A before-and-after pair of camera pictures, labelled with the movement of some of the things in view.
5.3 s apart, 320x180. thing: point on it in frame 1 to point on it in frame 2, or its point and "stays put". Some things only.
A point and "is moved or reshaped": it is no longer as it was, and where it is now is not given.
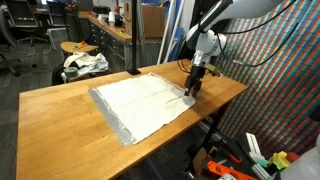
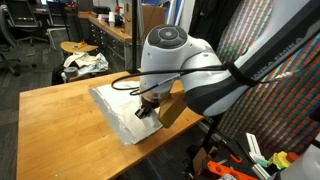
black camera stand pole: [134, 71] stays put
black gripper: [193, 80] to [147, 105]
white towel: [146, 100] is moved or reshaped
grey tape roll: [71, 72] stays put
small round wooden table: [76, 47] stays put
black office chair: [21, 16] stays put
